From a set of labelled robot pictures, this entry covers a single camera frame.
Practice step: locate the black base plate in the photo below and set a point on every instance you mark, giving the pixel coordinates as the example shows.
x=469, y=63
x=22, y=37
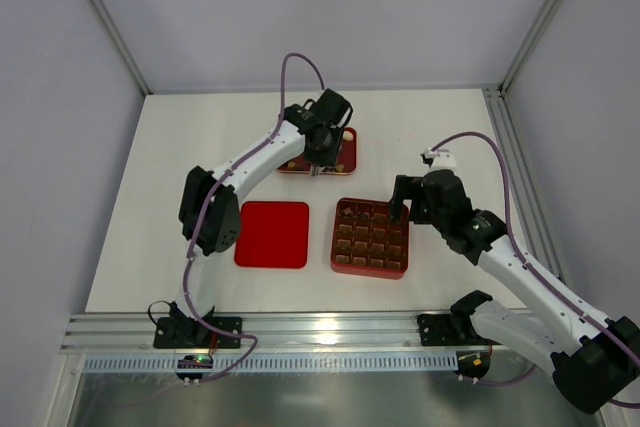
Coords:
x=435, y=330
x=225, y=331

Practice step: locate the aluminium frame post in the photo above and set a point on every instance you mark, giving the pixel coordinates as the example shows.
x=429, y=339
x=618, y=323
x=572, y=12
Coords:
x=541, y=22
x=112, y=32

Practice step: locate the red compartment chocolate box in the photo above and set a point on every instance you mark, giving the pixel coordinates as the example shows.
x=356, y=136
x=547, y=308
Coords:
x=377, y=247

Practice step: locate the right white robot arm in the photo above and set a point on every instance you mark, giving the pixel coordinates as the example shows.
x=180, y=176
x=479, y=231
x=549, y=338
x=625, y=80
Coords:
x=590, y=356

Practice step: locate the metal tweezers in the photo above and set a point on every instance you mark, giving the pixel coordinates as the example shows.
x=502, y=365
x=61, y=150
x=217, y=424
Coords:
x=314, y=170

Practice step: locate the slotted cable duct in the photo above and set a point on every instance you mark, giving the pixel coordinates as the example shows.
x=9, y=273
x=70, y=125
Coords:
x=274, y=362

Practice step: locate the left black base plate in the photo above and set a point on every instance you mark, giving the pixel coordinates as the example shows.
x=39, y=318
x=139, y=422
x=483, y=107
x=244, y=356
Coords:
x=225, y=331

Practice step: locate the red chocolate tray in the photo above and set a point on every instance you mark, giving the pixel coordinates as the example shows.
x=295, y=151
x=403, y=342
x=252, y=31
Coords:
x=346, y=162

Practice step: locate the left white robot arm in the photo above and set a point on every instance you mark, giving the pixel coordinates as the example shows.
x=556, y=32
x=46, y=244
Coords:
x=211, y=201

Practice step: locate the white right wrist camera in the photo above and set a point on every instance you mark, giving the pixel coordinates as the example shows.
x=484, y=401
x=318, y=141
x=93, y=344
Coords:
x=439, y=159

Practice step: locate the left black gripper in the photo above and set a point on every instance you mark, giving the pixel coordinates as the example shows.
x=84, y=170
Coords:
x=324, y=159

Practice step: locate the right aluminium frame post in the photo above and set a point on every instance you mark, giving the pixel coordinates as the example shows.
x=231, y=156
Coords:
x=541, y=22

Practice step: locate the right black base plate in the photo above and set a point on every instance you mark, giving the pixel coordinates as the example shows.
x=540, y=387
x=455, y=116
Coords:
x=435, y=330

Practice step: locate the red box lid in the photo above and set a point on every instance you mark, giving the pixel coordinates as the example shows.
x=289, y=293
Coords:
x=274, y=234

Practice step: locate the aluminium mounting rail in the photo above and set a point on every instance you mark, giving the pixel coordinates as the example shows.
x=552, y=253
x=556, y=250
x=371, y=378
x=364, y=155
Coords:
x=367, y=330

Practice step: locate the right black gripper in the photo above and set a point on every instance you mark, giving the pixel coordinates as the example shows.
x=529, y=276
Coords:
x=413, y=203

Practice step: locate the left aluminium frame post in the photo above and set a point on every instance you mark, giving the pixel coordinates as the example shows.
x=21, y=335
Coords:
x=112, y=32

